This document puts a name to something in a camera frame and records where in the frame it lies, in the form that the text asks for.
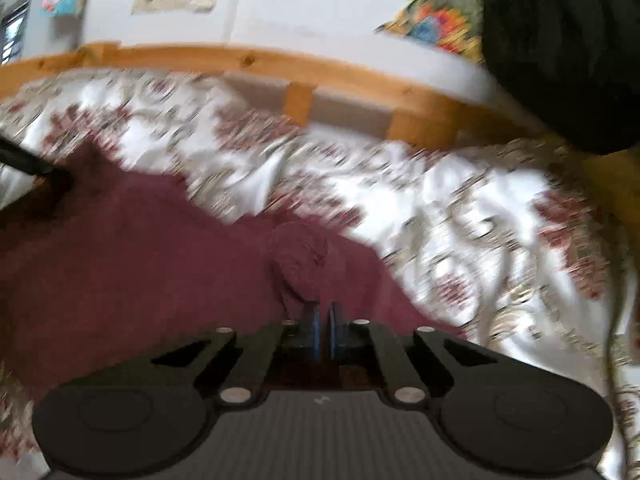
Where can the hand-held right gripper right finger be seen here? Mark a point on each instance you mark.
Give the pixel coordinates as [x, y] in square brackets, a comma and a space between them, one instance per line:
[334, 332]

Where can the wooden bed frame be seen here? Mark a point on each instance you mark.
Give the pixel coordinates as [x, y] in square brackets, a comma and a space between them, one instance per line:
[250, 62]

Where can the maroon sweater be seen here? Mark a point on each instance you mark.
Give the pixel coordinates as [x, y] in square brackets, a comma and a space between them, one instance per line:
[150, 270]

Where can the floral satin bedspread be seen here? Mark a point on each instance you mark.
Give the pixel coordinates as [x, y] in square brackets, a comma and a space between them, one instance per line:
[425, 220]

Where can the colourful landscape poster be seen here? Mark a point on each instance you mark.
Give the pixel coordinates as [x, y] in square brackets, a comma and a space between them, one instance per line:
[435, 15]

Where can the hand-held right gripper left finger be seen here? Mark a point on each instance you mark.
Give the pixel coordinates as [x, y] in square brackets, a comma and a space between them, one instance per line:
[311, 332]

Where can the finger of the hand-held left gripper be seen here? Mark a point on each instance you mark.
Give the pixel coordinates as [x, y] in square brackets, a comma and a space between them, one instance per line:
[35, 165]

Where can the window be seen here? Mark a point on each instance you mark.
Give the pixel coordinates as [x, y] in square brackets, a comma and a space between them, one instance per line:
[12, 35]

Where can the black puffer jacket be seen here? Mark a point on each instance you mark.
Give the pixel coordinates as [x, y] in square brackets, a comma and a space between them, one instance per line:
[565, 45]

